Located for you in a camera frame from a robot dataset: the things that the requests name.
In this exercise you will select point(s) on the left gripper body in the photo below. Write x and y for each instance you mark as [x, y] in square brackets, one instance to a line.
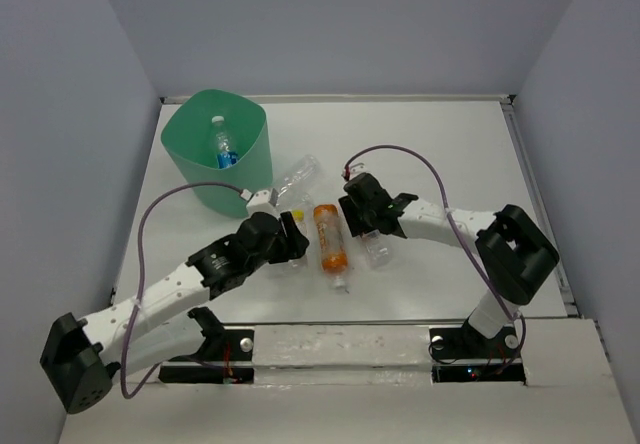
[277, 252]

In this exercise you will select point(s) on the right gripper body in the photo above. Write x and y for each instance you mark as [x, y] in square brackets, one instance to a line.
[366, 217]

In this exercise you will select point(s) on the small yellow cap bottle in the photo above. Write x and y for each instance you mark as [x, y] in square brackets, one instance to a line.
[299, 219]

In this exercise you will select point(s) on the white blue label bottle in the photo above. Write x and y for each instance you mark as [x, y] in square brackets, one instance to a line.
[376, 248]

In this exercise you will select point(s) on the orange label bottle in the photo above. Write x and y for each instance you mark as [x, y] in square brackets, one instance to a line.
[333, 257]

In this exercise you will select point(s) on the blue label water bottle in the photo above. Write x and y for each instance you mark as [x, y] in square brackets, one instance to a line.
[223, 144]

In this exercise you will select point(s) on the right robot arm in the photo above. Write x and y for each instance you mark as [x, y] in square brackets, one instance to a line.
[513, 253]

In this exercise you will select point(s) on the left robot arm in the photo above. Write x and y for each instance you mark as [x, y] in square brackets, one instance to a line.
[82, 356]

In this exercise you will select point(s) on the green plastic bin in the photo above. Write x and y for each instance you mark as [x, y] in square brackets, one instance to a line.
[187, 140]

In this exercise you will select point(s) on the clear ribbed bottle upper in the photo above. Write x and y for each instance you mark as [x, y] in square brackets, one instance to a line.
[294, 184]

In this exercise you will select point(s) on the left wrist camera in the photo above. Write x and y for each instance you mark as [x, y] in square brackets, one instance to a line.
[262, 201]

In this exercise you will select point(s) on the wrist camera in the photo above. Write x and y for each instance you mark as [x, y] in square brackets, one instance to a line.
[353, 170]
[262, 201]

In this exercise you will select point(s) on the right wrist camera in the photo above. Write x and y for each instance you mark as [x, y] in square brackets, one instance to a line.
[353, 170]

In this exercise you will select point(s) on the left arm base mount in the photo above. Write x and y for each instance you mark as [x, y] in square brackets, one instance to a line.
[224, 357]

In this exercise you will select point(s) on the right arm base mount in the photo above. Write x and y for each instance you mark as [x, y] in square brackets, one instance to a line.
[456, 360]

